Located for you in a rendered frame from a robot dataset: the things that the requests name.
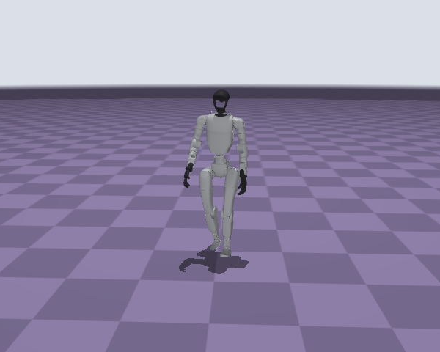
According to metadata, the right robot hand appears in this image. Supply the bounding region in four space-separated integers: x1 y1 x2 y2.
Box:
183 162 194 188

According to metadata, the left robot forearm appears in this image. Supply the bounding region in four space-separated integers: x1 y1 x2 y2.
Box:
239 144 248 175

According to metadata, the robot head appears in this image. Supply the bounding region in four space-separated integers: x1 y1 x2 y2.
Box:
213 89 230 117

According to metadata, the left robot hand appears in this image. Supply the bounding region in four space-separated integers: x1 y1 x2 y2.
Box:
237 169 247 195

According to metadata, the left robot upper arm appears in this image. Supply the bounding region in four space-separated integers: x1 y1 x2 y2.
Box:
232 117 246 152

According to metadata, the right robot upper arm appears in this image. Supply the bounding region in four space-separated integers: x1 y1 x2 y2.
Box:
193 115 208 149

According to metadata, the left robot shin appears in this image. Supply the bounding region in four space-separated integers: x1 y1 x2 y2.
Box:
222 210 234 249

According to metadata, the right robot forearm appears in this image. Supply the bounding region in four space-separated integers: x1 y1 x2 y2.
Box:
186 139 198 169

